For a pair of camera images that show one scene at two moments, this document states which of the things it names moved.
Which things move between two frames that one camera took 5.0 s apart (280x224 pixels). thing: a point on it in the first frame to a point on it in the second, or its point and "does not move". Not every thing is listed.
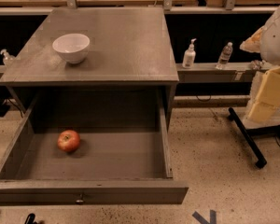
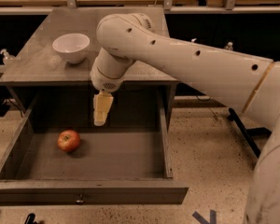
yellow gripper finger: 272,92 to 102,102
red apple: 68,141 does not move
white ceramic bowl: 73,47 does not move
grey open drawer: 122,157 does not move
